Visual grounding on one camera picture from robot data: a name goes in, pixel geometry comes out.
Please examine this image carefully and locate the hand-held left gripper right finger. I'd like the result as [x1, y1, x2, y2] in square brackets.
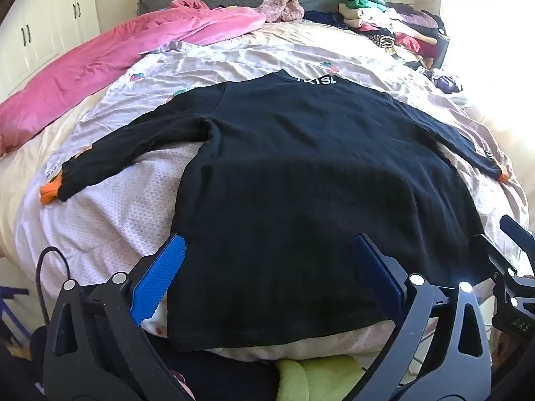
[352, 233, 494, 401]

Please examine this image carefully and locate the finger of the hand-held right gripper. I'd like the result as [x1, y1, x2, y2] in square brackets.
[499, 214, 535, 248]
[469, 233, 520, 306]

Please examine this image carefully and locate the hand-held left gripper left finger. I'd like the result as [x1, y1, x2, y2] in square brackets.
[42, 235, 197, 401]

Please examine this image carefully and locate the black sweater with orange cuffs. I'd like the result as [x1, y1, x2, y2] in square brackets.
[39, 69, 511, 354]

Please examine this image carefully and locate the pile of colourful clothes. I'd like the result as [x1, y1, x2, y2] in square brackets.
[338, 0, 450, 70]

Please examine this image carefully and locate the lilac printed quilt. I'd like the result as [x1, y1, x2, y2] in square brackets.
[21, 39, 527, 364]

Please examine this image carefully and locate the dark cloth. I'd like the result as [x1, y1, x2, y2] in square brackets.
[150, 334, 285, 401]

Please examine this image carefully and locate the yellow-green cloth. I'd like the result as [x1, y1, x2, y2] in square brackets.
[274, 355, 368, 401]

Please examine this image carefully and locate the pink blanket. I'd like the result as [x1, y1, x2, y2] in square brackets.
[0, 0, 268, 155]

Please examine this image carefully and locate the navy cloth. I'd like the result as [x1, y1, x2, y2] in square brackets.
[303, 9, 347, 30]

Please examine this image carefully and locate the pink fluffy garment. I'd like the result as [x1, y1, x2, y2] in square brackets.
[259, 0, 306, 25]

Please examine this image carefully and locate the white wardrobe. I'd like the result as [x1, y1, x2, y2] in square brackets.
[0, 0, 101, 101]

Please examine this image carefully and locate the black cable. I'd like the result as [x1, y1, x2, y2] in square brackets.
[35, 247, 72, 314]

